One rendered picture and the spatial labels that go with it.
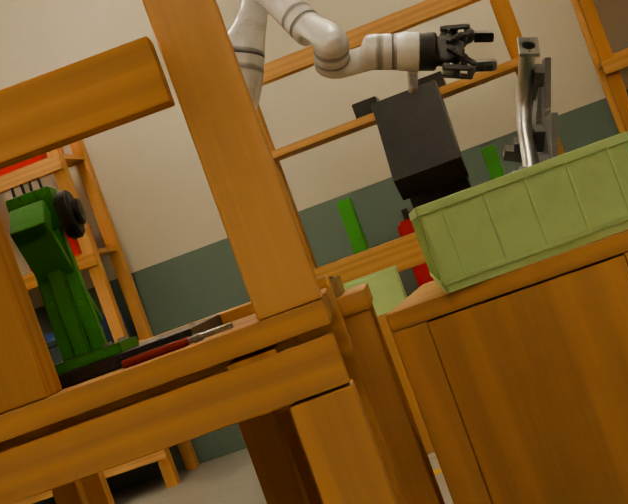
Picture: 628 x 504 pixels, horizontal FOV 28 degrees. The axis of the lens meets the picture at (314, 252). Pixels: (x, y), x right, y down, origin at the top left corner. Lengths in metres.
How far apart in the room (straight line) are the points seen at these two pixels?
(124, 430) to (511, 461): 0.92
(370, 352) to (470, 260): 0.26
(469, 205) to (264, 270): 0.76
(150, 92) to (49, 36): 6.42
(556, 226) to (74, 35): 5.91
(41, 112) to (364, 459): 0.62
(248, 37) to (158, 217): 5.23
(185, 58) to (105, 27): 6.25
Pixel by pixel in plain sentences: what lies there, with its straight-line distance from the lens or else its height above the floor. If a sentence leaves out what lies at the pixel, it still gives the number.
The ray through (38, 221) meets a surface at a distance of 1.83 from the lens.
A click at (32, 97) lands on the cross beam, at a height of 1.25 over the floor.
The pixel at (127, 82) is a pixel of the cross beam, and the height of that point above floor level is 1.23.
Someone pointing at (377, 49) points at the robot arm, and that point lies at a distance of 2.44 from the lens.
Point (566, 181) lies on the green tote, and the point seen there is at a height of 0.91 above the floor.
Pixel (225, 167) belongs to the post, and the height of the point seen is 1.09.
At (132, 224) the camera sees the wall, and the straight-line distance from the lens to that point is 7.82.
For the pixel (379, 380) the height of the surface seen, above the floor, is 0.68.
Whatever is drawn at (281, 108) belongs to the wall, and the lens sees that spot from 7.60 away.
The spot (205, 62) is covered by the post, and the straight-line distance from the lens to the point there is 1.68.
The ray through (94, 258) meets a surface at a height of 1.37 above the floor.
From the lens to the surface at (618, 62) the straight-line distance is 6.85.
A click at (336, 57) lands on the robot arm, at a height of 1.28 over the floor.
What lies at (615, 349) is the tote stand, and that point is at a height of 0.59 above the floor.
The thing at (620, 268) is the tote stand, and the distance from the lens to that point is 2.34.
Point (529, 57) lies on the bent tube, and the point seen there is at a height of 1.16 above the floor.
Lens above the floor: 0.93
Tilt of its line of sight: level
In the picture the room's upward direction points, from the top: 20 degrees counter-clockwise
